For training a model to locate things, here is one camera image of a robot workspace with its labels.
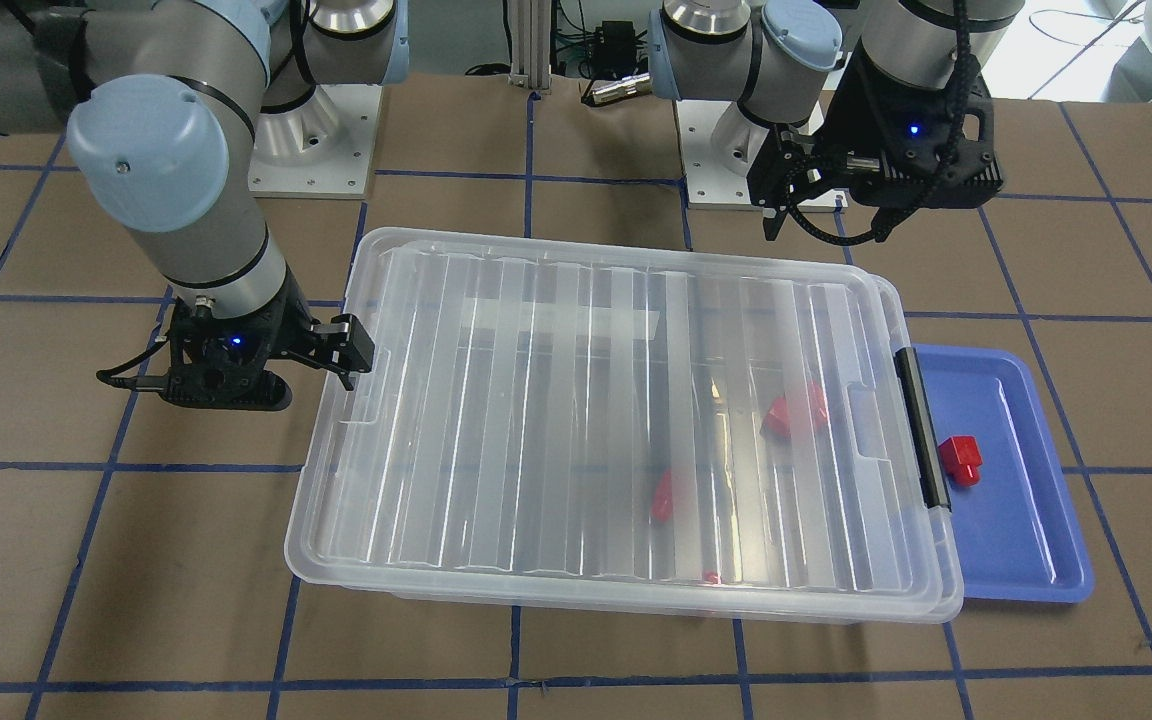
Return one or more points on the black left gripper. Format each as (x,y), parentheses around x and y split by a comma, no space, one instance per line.
(868,118)

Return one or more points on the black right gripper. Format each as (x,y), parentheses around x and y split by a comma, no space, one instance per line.
(288,326)

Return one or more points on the clear plastic box lid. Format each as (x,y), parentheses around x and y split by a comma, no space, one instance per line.
(527,395)

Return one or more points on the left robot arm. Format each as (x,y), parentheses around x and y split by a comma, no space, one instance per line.
(778,66)

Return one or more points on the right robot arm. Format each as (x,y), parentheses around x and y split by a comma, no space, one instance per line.
(160,102)

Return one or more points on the clear plastic storage box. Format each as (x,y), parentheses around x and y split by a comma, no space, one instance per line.
(702,601)

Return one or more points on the black power adapter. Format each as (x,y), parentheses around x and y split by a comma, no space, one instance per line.
(614,49)

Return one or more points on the blue plastic tray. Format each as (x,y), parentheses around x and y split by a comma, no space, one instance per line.
(1018,537)

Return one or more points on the aluminium frame post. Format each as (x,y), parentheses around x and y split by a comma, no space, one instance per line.
(529,34)

